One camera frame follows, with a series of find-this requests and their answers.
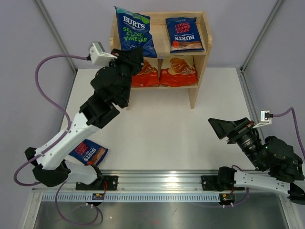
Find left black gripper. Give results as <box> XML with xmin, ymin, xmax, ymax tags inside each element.
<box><xmin>105</xmin><ymin>46</ymin><xmax>143</xmax><ymax>105</ymax></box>

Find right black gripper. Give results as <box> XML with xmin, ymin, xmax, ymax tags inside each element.
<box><xmin>207</xmin><ymin>116</ymin><xmax>265</xmax><ymax>170</ymax></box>

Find blue Burts sea salt bag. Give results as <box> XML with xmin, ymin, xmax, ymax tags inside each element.
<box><xmin>115</xmin><ymin>6</ymin><xmax>157</xmax><ymax>58</ymax></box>

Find cassava chips bag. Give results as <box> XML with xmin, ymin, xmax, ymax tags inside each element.
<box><xmin>132</xmin><ymin>58</ymin><xmax>160</xmax><ymax>87</ymax></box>
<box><xmin>159</xmin><ymin>56</ymin><xmax>198</xmax><ymax>87</ymax></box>

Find blue Burts chilli bag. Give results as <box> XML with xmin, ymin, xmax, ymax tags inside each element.
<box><xmin>69</xmin><ymin>139</ymin><xmax>109</xmax><ymax>166</ymax></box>
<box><xmin>165</xmin><ymin>17</ymin><xmax>204</xmax><ymax>53</ymax></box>

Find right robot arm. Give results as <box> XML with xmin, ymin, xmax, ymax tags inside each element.
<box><xmin>202</xmin><ymin>117</ymin><xmax>305</xmax><ymax>205</ymax></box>

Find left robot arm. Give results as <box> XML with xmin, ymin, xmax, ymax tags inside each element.
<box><xmin>25</xmin><ymin>47</ymin><xmax>143</xmax><ymax>190</ymax></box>

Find wooden two-tier shelf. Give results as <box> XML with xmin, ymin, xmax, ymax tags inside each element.
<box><xmin>109</xmin><ymin>11</ymin><xmax>213</xmax><ymax>111</ymax></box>

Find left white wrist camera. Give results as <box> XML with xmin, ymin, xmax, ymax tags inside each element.
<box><xmin>87</xmin><ymin>42</ymin><xmax>117</xmax><ymax>67</ymax></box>

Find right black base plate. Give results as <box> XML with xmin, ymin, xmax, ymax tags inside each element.
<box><xmin>201</xmin><ymin>175</ymin><xmax>245</xmax><ymax>192</ymax></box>

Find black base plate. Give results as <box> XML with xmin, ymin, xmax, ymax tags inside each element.
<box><xmin>201</xmin><ymin>175</ymin><xmax>245</xmax><ymax>192</ymax></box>
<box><xmin>75</xmin><ymin>175</ymin><xmax>119</xmax><ymax>191</ymax></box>

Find aluminium mounting rail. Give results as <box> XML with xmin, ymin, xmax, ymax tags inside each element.
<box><xmin>30</xmin><ymin>169</ymin><xmax>290</xmax><ymax>193</ymax></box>

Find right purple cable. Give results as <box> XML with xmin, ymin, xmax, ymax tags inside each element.
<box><xmin>231</xmin><ymin>107</ymin><xmax>305</xmax><ymax>207</ymax></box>

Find left aluminium frame post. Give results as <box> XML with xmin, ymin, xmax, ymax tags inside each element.
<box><xmin>33</xmin><ymin>0</ymin><xmax>77</xmax><ymax>74</ymax></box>

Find aluminium frame post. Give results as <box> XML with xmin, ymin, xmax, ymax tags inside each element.
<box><xmin>33</xmin><ymin>0</ymin><xmax>77</xmax><ymax>74</ymax></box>
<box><xmin>240</xmin><ymin>0</ymin><xmax>285</xmax><ymax>73</ymax></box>

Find white slotted cable duct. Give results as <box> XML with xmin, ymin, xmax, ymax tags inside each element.
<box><xmin>41</xmin><ymin>192</ymin><xmax>220</xmax><ymax>203</ymax></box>

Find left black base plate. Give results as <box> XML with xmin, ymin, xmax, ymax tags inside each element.
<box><xmin>75</xmin><ymin>175</ymin><xmax>119</xmax><ymax>191</ymax></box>

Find right aluminium frame post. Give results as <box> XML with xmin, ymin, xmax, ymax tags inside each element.
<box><xmin>240</xmin><ymin>0</ymin><xmax>285</xmax><ymax>73</ymax></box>

